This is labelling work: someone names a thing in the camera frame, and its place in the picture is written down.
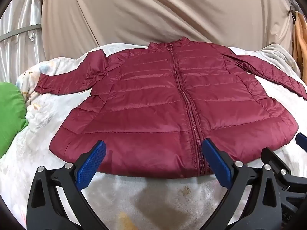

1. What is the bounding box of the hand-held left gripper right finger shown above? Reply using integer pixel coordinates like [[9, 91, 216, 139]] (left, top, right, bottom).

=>
[[202, 138, 284, 230]]

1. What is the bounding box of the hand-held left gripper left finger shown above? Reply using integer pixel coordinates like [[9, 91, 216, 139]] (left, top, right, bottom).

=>
[[26, 140, 107, 230]]

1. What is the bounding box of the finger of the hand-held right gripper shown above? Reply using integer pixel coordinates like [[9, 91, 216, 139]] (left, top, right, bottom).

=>
[[296, 132, 307, 149], [261, 147, 307, 191]]

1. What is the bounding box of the maroon puffer jacket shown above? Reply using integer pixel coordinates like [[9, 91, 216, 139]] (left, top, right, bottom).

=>
[[35, 36, 307, 179]]

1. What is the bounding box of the floral fleece blanket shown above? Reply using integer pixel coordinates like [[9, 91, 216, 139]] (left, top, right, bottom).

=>
[[0, 43, 307, 230]]

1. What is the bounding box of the green cloth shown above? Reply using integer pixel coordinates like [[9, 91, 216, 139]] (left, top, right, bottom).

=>
[[0, 82, 29, 160]]

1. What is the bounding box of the orange hanging coat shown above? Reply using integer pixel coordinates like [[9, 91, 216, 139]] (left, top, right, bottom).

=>
[[293, 11, 307, 75]]

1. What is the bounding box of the grey metal bar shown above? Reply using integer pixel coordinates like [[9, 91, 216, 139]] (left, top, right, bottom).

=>
[[0, 23, 42, 42]]

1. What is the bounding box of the white satin curtain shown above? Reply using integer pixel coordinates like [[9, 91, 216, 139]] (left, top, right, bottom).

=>
[[0, 0, 48, 85]]

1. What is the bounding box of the beige cloth backdrop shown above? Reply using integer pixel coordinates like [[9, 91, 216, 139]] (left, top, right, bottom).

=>
[[41, 0, 296, 53]]

